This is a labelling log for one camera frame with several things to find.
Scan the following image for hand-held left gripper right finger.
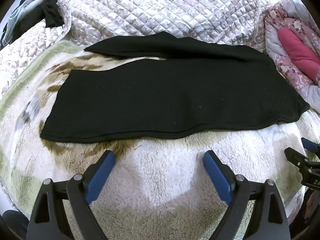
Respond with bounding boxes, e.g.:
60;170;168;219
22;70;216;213
203;150;292;240

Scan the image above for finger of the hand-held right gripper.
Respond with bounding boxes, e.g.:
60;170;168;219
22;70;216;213
301;137;320;155
284;147;313;178

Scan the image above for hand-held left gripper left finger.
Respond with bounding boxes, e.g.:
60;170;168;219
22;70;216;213
26;150;115;240

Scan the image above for black pants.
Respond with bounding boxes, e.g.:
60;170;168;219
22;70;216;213
40;31;310;144

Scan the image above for white fleece blanket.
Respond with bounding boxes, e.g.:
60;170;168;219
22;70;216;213
0;41;320;240

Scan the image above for pink floral comforter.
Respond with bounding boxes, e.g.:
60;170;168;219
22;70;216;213
262;1;320;113

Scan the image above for pink pillow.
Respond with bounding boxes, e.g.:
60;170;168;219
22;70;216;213
278;17;320;84

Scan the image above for pile of dark clothes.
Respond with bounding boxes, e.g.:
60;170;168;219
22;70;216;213
0;0;64;50

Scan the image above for white quilted bedspread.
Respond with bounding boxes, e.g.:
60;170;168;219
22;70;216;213
0;0;275;100

